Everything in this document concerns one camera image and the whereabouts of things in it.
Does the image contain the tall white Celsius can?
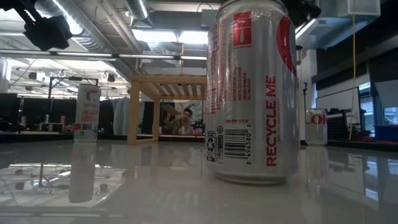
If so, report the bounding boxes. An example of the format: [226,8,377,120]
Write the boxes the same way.
[73,83,102,143]

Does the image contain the white board panel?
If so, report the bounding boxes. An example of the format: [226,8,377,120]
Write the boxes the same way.
[316,87,361,116]

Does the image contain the black desk partition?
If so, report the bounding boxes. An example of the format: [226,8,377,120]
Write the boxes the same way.
[0,93,78,133]

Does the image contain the grey hanging cloth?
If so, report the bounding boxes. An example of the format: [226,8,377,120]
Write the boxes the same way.
[111,98,146,136]

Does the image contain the silver Diet Coke can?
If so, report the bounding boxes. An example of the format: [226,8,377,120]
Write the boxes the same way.
[204,0,300,185]
[304,108,328,146]

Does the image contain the blue plastic bin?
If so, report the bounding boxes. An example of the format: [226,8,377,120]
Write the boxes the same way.
[374,124,398,143]

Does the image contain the black tripod stand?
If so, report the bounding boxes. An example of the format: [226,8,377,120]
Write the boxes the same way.
[302,81,309,142]

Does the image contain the light wooden slatted shelf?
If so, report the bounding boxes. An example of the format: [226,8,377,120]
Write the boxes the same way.
[126,74,208,146]

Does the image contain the person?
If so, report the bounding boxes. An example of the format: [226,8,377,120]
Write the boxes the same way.
[163,105,194,136]

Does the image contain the black metal frame stand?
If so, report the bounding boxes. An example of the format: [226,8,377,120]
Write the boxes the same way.
[47,76,100,110]

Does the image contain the black perforated rack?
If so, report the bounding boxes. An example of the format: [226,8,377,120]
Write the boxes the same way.
[326,107,361,141]

